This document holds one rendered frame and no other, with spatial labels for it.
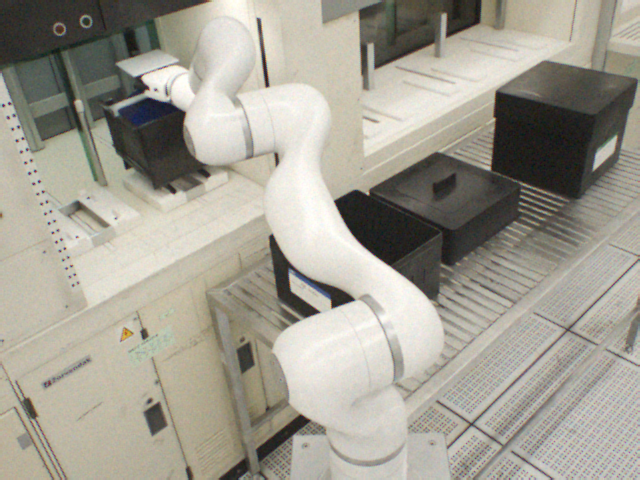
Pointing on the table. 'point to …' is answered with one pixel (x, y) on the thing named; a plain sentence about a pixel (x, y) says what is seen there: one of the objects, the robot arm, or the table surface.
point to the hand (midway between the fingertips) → (149, 72)
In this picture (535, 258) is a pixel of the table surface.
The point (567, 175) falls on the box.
